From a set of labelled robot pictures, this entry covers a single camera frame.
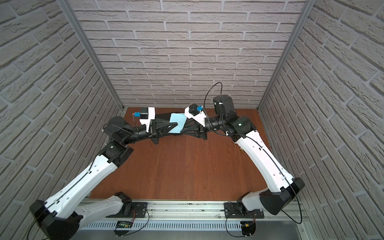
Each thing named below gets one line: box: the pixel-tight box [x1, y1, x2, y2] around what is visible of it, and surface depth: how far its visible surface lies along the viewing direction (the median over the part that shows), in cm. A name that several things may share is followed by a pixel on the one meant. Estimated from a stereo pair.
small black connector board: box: [240, 221, 256, 236], surface depth 72 cm
